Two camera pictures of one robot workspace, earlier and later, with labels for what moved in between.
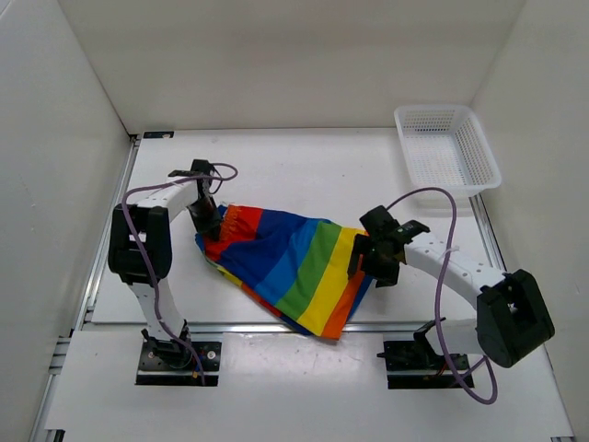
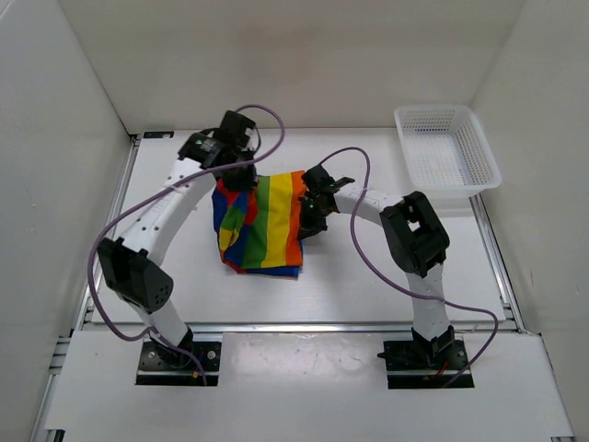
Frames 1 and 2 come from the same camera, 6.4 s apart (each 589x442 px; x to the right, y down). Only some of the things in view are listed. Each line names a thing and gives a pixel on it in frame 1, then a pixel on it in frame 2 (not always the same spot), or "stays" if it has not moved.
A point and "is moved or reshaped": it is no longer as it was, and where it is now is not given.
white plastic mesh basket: x=445 y=146 stays
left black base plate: x=176 y=364 stays
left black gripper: x=212 y=224 -> x=246 y=184
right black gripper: x=385 y=276 -> x=307 y=227
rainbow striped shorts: x=294 y=268 is moved or reshaped
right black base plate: x=411 y=365 stays
